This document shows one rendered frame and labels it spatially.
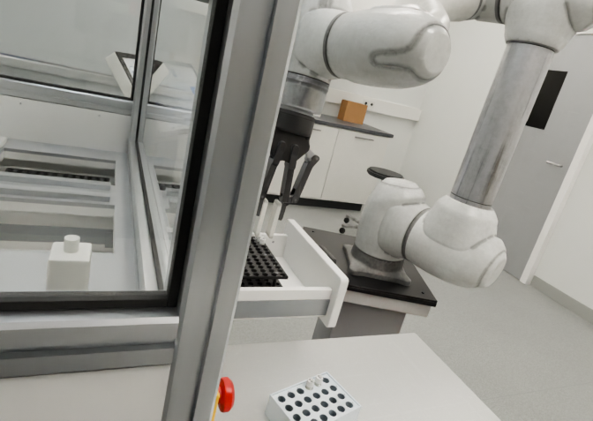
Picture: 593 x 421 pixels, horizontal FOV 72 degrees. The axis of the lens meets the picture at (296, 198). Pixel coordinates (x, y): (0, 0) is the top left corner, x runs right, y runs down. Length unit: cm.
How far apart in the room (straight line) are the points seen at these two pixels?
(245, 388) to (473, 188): 67
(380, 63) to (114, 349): 47
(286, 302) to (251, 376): 14
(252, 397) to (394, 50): 57
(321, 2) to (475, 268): 67
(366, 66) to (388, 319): 81
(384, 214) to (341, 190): 319
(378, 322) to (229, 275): 98
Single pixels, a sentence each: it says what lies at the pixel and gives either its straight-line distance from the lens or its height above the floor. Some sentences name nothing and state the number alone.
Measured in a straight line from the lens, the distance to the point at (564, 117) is 415.
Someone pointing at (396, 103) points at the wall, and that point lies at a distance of 521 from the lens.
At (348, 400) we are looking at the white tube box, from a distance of 74.
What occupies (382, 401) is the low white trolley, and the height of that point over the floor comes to 76.
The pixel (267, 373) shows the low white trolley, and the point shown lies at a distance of 79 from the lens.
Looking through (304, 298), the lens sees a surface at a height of 88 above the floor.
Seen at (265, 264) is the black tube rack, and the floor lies 90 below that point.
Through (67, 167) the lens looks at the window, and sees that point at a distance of 27.
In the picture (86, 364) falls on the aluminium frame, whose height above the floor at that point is 106.
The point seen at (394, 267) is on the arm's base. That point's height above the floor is 82.
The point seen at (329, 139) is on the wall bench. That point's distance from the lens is 407.
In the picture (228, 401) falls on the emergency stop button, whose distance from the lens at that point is 55.
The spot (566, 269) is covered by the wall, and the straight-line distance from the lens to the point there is 404.
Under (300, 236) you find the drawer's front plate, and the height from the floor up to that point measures 92.
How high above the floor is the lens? 127
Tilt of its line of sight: 17 degrees down
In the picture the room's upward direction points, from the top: 14 degrees clockwise
